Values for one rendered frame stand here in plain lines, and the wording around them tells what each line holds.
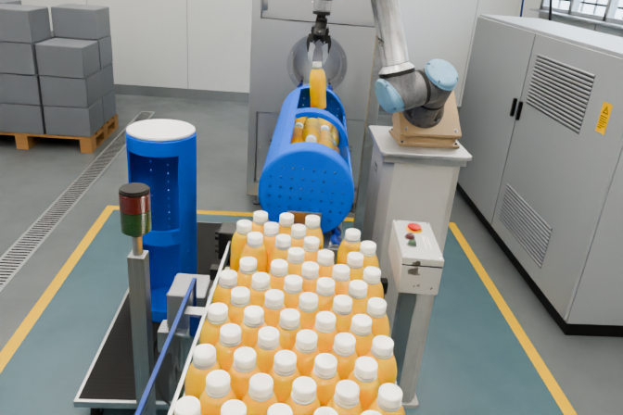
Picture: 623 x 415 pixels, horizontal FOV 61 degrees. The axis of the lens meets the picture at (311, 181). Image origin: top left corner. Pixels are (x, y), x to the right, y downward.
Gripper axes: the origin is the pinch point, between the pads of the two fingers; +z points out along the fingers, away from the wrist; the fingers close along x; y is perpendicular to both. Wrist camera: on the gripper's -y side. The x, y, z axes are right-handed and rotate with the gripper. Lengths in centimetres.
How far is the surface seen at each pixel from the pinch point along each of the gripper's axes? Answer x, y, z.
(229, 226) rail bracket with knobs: 21, -83, 35
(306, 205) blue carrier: 0, -77, 29
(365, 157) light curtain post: -33, 67, 63
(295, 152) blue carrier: 4, -77, 13
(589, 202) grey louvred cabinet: -139, 21, 60
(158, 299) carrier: 66, -6, 119
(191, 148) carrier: 49, -12, 38
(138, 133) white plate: 69, -17, 32
